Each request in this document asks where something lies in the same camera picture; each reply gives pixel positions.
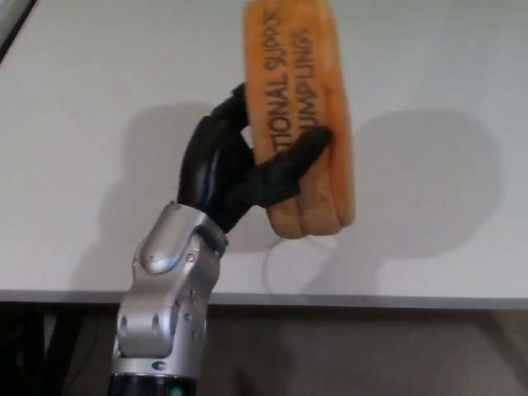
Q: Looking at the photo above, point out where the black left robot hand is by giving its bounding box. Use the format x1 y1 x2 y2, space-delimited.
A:
177 81 333 234

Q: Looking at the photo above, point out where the orange soft plush plate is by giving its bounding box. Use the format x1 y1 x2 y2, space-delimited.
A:
242 0 358 241

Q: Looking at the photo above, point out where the dark edged neighbouring table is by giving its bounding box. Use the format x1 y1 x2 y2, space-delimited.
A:
0 0 39 64

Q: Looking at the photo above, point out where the thin dark floor cable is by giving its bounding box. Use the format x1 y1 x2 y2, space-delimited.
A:
87 319 106 375

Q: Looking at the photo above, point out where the dark table leg frame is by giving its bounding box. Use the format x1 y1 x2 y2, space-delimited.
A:
0 301 123 396

